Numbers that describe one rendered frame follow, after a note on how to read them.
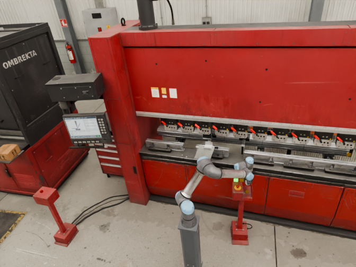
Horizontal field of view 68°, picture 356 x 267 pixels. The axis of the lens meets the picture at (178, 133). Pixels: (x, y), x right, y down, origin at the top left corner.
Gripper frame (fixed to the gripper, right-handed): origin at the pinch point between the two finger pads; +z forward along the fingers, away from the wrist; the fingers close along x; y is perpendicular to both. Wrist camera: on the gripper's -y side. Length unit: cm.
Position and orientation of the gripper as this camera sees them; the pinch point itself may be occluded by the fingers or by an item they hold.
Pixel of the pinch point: (247, 185)
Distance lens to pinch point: 288.5
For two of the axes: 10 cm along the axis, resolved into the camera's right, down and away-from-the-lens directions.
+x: -9.9, 0.1, 1.5
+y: 1.1, -6.2, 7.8
